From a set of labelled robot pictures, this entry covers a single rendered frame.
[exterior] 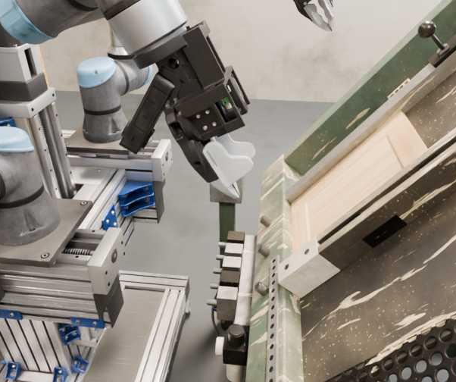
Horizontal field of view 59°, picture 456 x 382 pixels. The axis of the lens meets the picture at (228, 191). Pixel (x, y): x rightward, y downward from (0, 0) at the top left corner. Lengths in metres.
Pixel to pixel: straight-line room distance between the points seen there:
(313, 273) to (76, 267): 0.52
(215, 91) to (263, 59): 4.08
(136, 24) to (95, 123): 0.92
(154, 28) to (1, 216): 0.63
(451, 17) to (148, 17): 1.07
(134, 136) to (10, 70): 0.65
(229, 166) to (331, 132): 0.95
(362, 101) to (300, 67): 3.17
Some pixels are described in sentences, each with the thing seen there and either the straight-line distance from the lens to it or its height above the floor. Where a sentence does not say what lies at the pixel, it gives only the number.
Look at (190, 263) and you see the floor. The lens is 2.35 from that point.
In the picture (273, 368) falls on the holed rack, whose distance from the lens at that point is 0.85.
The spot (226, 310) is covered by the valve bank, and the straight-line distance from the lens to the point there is 1.16.
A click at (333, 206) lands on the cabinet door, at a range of 1.07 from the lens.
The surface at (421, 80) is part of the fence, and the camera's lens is 1.15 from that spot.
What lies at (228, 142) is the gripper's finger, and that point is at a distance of 0.51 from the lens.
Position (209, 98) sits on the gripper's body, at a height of 1.45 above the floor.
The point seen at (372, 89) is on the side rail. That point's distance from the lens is 1.38.
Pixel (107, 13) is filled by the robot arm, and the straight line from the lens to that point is 0.45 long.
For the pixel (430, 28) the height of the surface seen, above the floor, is 1.42.
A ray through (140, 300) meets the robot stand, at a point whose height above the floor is 0.21.
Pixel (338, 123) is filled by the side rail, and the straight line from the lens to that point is 1.40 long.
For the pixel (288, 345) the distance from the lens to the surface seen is 0.87.
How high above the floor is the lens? 1.60
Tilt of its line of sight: 33 degrees down
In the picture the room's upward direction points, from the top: straight up
